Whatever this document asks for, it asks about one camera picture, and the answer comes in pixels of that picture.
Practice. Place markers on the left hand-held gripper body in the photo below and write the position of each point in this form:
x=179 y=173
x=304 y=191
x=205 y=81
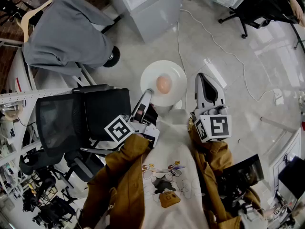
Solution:
x=119 y=129

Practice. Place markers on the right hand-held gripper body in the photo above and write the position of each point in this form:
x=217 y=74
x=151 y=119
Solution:
x=218 y=126

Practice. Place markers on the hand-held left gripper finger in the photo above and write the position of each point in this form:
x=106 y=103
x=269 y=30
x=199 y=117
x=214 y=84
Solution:
x=145 y=101

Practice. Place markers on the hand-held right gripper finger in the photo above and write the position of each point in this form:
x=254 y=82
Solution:
x=199 y=92
x=220 y=96

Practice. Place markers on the brown egg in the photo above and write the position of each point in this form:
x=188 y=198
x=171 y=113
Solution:
x=164 y=83

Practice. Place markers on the white round plate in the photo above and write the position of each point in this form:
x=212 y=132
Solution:
x=176 y=70

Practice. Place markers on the white refrigerator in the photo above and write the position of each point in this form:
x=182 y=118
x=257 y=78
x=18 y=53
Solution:
x=155 y=15

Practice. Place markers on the person's right forearm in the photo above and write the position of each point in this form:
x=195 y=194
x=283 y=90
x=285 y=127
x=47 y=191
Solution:
x=214 y=156

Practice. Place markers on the person's left forearm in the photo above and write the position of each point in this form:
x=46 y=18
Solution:
x=128 y=156

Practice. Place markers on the person's left hand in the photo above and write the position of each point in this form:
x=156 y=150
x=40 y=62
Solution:
x=139 y=112

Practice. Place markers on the person's white printed sweatshirt torso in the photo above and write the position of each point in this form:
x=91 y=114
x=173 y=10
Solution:
x=171 y=149

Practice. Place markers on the black waist-worn device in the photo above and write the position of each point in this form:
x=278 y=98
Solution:
x=243 y=173

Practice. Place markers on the black wheel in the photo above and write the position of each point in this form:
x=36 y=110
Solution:
x=114 y=58

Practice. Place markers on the black mesh office chair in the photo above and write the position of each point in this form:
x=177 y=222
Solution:
x=62 y=120

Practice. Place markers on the black monitor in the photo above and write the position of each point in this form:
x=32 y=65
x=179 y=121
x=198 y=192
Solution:
x=293 y=175

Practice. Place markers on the white perforated metal rack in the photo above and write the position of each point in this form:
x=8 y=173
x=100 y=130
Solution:
x=28 y=95

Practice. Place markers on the black office chair with casters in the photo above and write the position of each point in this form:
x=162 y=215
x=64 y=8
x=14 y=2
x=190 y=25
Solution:
x=259 y=6

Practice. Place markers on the grey coat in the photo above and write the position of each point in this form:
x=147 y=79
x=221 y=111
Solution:
x=69 y=34

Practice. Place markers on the beige tape roll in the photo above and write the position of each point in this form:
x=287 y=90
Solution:
x=12 y=114

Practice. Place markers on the white machine with red stripe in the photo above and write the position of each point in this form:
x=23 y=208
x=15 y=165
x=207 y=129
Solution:
x=16 y=73

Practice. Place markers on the wooden clothes hanger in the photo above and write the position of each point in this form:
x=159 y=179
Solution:
x=25 y=25

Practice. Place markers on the black camera equipment pile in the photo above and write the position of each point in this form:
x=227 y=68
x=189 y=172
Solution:
x=47 y=199

